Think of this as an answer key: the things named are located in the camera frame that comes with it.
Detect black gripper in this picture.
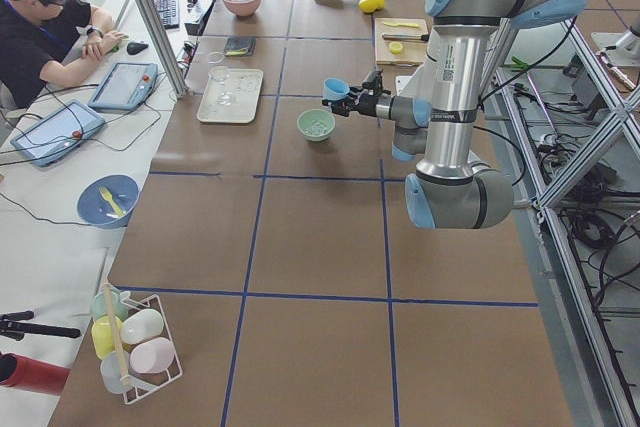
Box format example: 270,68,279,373
329,86,391,119

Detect light blue cup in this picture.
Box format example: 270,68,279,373
323,78,350,101

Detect light green bowl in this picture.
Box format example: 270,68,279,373
296,109,336,142

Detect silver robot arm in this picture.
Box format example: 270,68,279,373
323,0,587,229

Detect ice cubes in bowl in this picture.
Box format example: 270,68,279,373
303,120,331,139

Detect blue bowl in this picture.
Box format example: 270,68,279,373
77,175,140,229

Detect lemon half slice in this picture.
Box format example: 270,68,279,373
388,41,404,55

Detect wooden cutting board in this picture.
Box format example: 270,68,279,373
374,18,429,67

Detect yellow plastic knife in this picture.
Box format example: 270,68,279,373
382,21,421,29

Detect steel knife sharpener rod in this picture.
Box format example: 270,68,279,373
381,33,430,43

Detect white cream tray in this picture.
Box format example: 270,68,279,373
196,66,264,124

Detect grey folded cloth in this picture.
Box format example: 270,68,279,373
223,36,256,57

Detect clear wine glass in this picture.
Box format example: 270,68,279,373
209,65,235,106

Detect black keyboard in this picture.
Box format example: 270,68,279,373
153,0,180,29

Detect blue teach pendant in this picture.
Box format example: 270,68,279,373
10,100,106,167
88,62,158,112

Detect yellow plastic fork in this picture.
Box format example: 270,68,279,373
99,186,125,218

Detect seated person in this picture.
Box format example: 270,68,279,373
1,0,126,111

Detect white cup rack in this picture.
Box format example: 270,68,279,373
90,282,183,405

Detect black tripod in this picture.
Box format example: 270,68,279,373
1,311,81,341

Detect red bottle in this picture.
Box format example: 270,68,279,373
1,353,70,395

